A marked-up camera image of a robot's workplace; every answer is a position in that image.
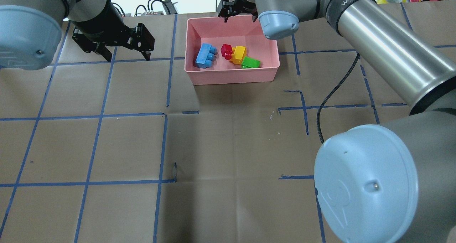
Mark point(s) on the red one-stud toy block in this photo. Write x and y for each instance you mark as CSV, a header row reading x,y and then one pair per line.
x,y
227,51

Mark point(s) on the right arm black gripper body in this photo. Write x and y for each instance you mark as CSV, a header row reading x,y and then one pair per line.
x,y
238,5

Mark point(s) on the pink plastic box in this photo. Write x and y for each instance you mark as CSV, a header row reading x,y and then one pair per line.
x,y
237,31

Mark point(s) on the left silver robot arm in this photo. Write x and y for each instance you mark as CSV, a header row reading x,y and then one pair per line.
x,y
31,31

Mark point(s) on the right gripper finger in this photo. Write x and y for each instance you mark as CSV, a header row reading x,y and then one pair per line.
x,y
225,10

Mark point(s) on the green two-stud toy block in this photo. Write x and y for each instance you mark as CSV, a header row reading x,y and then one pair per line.
x,y
250,63

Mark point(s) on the blue three-stud toy block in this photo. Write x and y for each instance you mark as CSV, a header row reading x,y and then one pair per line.
x,y
205,56

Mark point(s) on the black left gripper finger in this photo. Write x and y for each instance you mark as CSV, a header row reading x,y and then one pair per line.
x,y
141,40

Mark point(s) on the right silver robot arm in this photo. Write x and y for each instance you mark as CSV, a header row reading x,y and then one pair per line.
x,y
271,189

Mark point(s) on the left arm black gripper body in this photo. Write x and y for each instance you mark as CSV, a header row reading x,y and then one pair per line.
x,y
100,26

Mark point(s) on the yellow two-stud toy block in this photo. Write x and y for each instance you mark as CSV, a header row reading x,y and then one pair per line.
x,y
238,54

